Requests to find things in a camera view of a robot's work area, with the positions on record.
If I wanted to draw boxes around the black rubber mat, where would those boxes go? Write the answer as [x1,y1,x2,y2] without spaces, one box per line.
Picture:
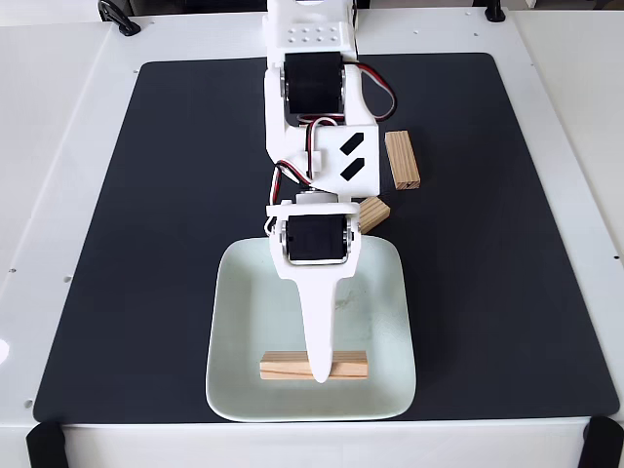
[32,52,620,424]

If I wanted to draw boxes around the red white black servo cable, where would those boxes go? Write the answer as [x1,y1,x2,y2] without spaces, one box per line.
[295,61,397,129]
[265,119,342,235]

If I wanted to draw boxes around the grooved wooden block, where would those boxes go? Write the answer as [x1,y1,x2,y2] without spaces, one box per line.
[358,196,391,233]
[384,130,421,191]
[259,349,370,381]

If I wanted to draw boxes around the pale green square plate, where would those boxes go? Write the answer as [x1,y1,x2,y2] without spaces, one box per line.
[204,235,418,423]

